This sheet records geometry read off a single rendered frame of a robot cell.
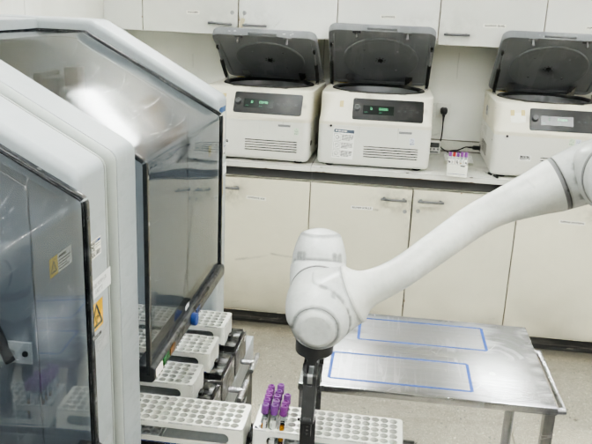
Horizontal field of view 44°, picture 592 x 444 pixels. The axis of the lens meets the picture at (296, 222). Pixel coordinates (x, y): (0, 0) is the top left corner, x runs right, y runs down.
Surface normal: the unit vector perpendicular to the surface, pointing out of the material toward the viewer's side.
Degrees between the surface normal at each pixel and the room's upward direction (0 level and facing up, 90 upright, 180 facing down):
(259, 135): 90
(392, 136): 90
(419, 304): 90
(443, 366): 0
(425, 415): 0
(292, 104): 59
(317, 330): 94
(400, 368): 0
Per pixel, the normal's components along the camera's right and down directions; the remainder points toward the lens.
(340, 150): -0.12, 0.28
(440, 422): 0.04, -0.96
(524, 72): -0.12, 0.93
